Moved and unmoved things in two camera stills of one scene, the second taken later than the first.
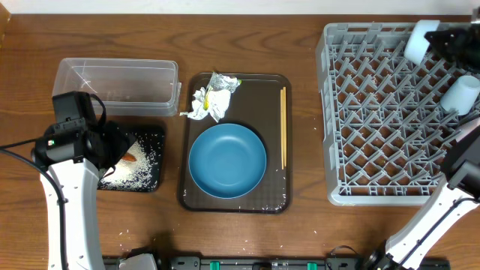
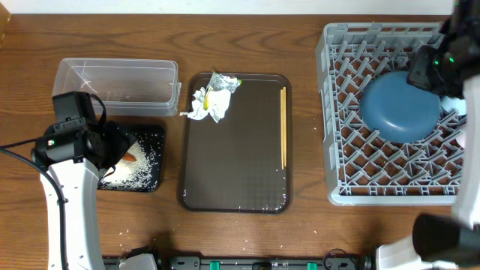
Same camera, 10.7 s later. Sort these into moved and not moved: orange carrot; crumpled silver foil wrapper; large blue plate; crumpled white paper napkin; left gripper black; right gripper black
Moved: right gripper black; large blue plate
Not moved: crumpled white paper napkin; crumpled silver foil wrapper; orange carrot; left gripper black
